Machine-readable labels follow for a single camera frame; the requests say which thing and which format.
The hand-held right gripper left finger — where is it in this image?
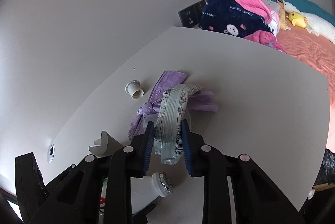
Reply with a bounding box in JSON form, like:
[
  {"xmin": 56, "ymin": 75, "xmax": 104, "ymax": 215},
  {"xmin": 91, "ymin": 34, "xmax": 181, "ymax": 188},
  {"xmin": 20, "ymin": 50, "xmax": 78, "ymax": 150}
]
[{"xmin": 29, "ymin": 121, "xmax": 155, "ymax": 224}]

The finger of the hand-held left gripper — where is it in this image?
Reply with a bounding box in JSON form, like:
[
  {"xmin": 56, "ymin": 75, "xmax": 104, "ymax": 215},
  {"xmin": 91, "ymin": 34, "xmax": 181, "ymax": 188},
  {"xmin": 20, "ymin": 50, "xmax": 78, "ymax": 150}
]
[{"xmin": 15, "ymin": 153, "xmax": 49, "ymax": 222}]

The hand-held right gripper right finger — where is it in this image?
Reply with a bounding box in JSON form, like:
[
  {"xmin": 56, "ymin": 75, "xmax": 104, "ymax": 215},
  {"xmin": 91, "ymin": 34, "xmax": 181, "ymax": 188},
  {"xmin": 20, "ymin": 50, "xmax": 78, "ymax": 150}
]
[{"xmin": 180, "ymin": 119, "xmax": 305, "ymax": 224}]

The silver foil wrapper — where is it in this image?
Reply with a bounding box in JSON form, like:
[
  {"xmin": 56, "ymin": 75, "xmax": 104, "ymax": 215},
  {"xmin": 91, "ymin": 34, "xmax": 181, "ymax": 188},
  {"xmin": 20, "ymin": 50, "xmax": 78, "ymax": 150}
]
[{"xmin": 154, "ymin": 84, "xmax": 203, "ymax": 165}]

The clear plastic cup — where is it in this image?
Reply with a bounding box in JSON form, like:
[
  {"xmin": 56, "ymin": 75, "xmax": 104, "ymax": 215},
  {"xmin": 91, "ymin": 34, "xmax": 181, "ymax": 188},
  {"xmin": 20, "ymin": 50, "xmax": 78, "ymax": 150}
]
[{"xmin": 143, "ymin": 113, "xmax": 193, "ymax": 135}]

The white milk bottle green print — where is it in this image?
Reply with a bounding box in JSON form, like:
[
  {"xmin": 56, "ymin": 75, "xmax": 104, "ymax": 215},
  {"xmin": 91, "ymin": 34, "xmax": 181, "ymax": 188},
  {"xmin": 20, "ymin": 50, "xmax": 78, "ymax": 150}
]
[{"xmin": 99, "ymin": 172, "xmax": 174, "ymax": 216}]

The purple plastic bag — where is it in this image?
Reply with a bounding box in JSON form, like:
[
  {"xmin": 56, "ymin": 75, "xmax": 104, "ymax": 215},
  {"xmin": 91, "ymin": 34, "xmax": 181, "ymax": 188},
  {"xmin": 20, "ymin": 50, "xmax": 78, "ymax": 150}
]
[{"xmin": 128, "ymin": 70, "xmax": 219, "ymax": 140}]

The cardboard bin with black bag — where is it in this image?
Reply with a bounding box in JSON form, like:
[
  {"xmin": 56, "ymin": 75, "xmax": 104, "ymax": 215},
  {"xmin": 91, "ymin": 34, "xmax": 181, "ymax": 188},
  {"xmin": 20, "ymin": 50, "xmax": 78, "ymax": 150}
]
[{"xmin": 313, "ymin": 148, "xmax": 335, "ymax": 193}]

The grey pipe elbow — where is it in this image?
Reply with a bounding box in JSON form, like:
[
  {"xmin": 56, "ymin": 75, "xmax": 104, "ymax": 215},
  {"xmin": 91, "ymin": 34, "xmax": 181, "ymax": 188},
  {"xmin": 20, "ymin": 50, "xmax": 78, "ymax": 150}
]
[{"xmin": 88, "ymin": 130, "xmax": 124, "ymax": 159}]

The pink floral fabric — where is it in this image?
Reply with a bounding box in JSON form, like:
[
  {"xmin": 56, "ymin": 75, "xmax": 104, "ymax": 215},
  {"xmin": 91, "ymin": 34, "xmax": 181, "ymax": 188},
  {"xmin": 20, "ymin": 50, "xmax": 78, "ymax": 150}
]
[{"xmin": 243, "ymin": 30, "xmax": 287, "ymax": 54}]

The navy rabbit print blanket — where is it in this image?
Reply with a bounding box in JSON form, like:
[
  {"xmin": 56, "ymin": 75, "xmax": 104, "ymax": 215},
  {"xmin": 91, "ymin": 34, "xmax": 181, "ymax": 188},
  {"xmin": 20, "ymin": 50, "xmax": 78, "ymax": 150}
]
[{"xmin": 198, "ymin": 0, "xmax": 273, "ymax": 39}]

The white pink striped blanket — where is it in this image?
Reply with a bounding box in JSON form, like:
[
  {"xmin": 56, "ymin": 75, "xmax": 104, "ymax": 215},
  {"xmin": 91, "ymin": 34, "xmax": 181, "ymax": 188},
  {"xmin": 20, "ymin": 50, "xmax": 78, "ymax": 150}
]
[{"xmin": 263, "ymin": 11, "xmax": 282, "ymax": 36}]

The bed with pink sheet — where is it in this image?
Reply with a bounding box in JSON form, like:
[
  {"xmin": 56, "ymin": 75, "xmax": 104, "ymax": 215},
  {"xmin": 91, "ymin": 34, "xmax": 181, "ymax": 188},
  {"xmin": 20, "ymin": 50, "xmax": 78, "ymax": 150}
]
[{"xmin": 276, "ymin": 21, "xmax": 335, "ymax": 99}]

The pink fleece blanket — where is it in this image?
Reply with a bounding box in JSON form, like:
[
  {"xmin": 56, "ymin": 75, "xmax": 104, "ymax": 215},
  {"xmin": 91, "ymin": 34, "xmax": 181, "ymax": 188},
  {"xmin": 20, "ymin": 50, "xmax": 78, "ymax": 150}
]
[{"xmin": 228, "ymin": 0, "xmax": 275, "ymax": 27}]

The yellow knit cloth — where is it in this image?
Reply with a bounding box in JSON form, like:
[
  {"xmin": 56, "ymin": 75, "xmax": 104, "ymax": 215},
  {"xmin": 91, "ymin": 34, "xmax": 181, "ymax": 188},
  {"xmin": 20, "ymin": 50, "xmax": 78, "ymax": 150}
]
[{"xmin": 277, "ymin": 8, "xmax": 287, "ymax": 31}]

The yellow duck plush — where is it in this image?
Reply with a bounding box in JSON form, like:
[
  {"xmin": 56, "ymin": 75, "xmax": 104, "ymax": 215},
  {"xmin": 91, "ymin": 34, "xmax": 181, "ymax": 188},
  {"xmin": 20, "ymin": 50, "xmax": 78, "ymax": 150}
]
[{"xmin": 287, "ymin": 12, "xmax": 308, "ymax": 29}]

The white goose plush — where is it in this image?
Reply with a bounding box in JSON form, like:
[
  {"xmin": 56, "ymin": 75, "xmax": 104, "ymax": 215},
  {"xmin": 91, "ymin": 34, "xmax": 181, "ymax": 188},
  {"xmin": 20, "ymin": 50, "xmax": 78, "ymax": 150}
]
[{"xmin": 284, "ymin": 1, "xmax": 335, "ymax": 45}]

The teal pillow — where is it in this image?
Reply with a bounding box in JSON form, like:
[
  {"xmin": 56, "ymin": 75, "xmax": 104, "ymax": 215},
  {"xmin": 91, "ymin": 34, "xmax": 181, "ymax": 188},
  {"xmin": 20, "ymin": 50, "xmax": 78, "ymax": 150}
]
[{"xmin": 284, "ymin": 0, "xmax": 335, "ymax": 20}]

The black wall socket panel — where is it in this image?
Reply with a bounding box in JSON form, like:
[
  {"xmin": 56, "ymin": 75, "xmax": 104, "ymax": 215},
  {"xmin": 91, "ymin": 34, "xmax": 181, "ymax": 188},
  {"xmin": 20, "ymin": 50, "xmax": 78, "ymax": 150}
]
[{"xmin": 178, "ymin": 0, "xmax": 206, "ymax": 28}]

